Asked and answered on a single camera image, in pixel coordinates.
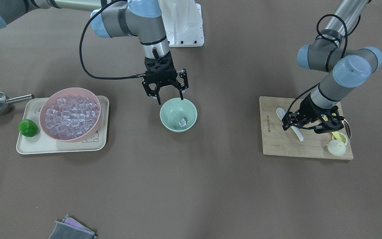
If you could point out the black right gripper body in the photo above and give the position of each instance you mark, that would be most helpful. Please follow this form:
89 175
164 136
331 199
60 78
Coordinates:
148 89

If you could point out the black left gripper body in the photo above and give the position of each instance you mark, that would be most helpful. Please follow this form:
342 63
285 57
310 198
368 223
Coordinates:
309 105

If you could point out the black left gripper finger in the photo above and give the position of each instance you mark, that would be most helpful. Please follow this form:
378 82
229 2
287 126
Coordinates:
298 122
328 126

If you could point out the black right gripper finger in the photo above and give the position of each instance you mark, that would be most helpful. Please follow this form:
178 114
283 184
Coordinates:
181 91
158 98

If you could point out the clear ice cube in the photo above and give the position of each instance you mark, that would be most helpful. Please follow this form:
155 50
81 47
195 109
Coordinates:
182 122

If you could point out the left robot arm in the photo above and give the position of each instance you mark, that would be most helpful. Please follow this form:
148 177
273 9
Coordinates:
346 70

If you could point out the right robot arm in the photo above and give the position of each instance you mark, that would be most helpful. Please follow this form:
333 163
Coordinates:
117 18

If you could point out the mint green bowl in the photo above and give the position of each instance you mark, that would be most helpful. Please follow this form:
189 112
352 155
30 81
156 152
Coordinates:
175 109

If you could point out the pile of clear ice cubes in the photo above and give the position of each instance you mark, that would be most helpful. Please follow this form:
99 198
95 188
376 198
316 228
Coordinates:
71 117

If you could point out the pink bowl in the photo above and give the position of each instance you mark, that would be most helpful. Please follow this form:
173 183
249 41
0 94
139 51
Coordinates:
75 91

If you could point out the yellow plastic knife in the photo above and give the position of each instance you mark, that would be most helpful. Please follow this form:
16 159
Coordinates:
325 118

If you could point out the lemon slice under knife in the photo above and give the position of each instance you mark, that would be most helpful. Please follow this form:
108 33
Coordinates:
340 136

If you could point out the bamboo cutting board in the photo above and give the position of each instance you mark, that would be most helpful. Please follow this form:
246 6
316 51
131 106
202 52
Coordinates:
276 141

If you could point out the white steamed bun toy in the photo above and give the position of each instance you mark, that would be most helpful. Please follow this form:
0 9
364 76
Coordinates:
336 147

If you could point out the cream rectangular tray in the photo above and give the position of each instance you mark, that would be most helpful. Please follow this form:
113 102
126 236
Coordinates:
41 143

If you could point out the green lime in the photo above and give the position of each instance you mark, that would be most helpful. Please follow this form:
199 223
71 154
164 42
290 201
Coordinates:
28 128

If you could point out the grey folded cloth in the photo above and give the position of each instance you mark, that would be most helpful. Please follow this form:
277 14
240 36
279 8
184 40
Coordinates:
70 228

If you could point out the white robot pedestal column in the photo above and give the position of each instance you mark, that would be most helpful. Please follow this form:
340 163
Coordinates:
183 22

